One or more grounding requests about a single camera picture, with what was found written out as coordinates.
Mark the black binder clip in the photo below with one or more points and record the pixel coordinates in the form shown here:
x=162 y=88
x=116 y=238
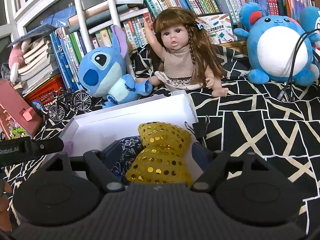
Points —
x=199 y=129

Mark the blue Stitch plush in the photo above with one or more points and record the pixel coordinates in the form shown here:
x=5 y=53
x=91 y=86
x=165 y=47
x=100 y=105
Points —
x=102 y=73

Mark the miniature black bicycle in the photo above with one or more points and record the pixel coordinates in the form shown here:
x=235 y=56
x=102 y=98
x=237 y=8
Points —
x=65 y=100

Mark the gold sequin bow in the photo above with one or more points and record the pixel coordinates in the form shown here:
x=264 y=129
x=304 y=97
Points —
x=161 y=159

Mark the Doraemon plush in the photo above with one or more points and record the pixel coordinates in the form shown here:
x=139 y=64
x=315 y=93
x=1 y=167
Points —
x=309 y=20

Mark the blue round plush white belly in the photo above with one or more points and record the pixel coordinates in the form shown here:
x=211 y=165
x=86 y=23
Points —
x=271 y=42

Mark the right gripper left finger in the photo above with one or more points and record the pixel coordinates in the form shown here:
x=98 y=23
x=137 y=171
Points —
x=99 y=165

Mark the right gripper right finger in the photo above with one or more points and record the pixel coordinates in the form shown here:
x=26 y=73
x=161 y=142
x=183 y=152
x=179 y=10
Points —
x=213 y=166

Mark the pink triangular dollhouse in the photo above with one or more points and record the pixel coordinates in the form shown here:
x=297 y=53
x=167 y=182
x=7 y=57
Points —
x=18 y=119

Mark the colourful illustrated box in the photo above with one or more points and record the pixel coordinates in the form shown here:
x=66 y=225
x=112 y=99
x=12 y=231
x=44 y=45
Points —
x=219 y=27

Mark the white ladder frame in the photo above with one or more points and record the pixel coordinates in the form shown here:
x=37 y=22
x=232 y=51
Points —
x=83 y=15

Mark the white shallow box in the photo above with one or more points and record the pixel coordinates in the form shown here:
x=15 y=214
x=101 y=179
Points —
x=98 y=129

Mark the black white patterned cloth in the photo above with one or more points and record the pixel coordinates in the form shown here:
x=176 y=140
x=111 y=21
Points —
x=286 y=134

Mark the navy floral fabric scrunchie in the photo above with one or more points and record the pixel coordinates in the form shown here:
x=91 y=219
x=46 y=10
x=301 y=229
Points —
x=130 y=148

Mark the stack of white books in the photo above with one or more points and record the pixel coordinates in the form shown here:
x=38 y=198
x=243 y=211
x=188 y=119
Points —
x=40 y=65

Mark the row of upright books left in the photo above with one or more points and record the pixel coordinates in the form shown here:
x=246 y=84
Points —
x=68 y=42

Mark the pink white plush toy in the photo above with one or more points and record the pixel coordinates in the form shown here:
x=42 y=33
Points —
x=16 y=59

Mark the brown haired baby doll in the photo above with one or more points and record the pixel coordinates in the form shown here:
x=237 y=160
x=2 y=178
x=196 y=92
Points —
x=183 y=53

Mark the orange plastic crate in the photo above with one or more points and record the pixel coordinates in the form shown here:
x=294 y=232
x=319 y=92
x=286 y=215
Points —
x=44 y=93

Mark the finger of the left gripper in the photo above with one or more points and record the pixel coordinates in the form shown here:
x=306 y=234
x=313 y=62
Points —
x=24 y=149

